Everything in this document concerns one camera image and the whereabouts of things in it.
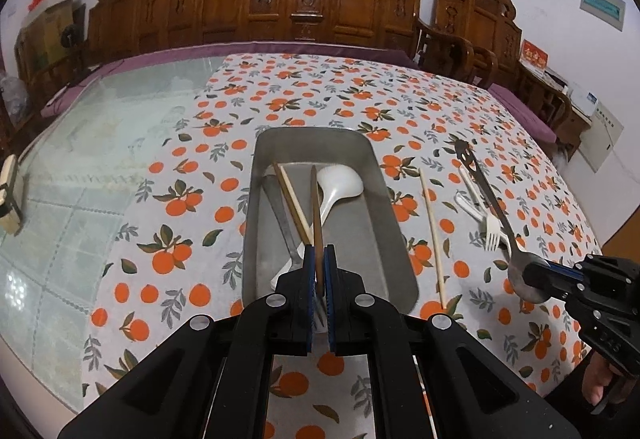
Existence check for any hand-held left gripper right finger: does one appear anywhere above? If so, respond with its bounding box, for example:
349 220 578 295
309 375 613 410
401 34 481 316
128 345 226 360
322 244 583 439

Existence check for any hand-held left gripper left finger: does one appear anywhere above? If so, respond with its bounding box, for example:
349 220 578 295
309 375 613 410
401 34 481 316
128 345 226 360
57 244 318 439

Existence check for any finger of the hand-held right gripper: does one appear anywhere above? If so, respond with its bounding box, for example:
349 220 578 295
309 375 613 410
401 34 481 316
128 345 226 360
545 259 591 278
522 263 585 304

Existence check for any metal fork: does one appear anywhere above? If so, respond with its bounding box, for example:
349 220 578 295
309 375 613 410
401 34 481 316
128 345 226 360
261 176 328 334

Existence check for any brown and ivory chopstick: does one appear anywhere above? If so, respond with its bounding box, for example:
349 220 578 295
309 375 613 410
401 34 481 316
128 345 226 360
310 165 325 300
272 162 312 245
419 168 447 309

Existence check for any rectangular metal tray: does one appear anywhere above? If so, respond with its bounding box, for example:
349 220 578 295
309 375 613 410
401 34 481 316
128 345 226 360
241 126 420 320

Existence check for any metal spoon with slotted handle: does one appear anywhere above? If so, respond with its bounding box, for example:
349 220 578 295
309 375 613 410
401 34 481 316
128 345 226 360
452 138 551 304

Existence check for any white soup spoon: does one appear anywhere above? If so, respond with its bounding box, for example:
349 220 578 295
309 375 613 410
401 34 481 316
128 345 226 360
270 165 364 291

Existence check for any person's right hand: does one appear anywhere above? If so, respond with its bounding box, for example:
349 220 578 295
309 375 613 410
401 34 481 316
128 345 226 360
582 354 620 406

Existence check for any white plastic fork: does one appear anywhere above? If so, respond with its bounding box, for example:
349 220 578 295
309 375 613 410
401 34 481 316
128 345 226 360
459 167 501 252

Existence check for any small white plastic spoon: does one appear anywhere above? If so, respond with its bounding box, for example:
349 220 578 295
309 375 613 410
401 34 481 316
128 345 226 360
455 191 488 222

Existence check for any square purple seat cushion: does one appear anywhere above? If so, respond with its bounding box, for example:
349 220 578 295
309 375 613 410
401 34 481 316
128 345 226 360
487 83 558 144

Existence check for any white box with blue mark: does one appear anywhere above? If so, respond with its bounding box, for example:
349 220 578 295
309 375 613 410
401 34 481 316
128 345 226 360
567 86 598 114

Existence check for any wooden side table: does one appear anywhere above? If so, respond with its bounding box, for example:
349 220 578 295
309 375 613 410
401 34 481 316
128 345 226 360
517 64 591 154

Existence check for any orange fruit print tablecloth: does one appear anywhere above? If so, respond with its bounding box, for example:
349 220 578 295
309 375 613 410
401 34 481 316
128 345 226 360
81 53 603 439

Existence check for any red gift box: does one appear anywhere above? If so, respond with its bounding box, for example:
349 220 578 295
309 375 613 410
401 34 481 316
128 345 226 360
520 40 548 68

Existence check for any carved wooden armchair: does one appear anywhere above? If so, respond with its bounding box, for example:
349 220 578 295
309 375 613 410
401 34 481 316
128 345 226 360
415 0 573 154

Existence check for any grey wall box green label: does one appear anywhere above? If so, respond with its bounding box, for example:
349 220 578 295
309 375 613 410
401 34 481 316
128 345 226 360
581 0 627 30

